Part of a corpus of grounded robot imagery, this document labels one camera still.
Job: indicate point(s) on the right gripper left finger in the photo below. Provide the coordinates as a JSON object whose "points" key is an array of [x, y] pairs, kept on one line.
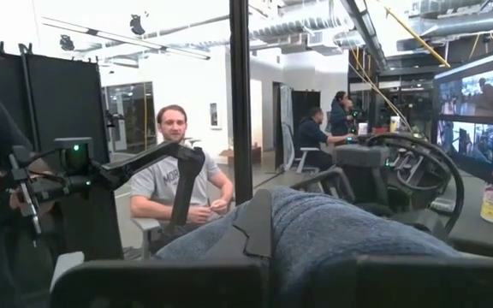
{"points": [[165, 286]]}

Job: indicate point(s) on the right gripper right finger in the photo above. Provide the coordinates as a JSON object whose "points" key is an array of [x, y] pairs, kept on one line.
{"points": [[443, 284]]}

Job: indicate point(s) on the blue denim baseball cap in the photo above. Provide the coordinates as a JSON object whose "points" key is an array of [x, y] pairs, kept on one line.
{"points": [[336, 231]]}

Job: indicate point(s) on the gray chair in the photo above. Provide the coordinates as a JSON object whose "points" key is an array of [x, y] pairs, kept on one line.
{"points": [[146, 226]]}

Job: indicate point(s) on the black desk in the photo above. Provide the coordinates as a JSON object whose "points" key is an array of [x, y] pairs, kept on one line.
{"points": [[469, 214]]}

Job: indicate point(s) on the white chair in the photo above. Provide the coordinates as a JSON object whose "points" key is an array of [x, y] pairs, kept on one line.
{"points": [[306, 154]]}

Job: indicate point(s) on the black partition panel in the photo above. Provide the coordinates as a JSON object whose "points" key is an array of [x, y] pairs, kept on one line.
{"points": [[67, 98]]}

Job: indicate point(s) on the white ceiling light bar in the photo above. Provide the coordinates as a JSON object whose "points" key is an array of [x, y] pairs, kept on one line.
{"points": [[144, 45]]}

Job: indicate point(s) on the large monitor showing camera feeds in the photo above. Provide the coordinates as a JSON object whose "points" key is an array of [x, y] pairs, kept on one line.
{"points": [[473, 120]]}

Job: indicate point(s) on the framed wall picture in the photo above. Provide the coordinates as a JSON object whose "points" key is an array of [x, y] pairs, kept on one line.
{"points": [[214, 115]]}

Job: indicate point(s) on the silver ceiling air duct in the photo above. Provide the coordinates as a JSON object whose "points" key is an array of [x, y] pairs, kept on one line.
{"points": [[298, 21]]}

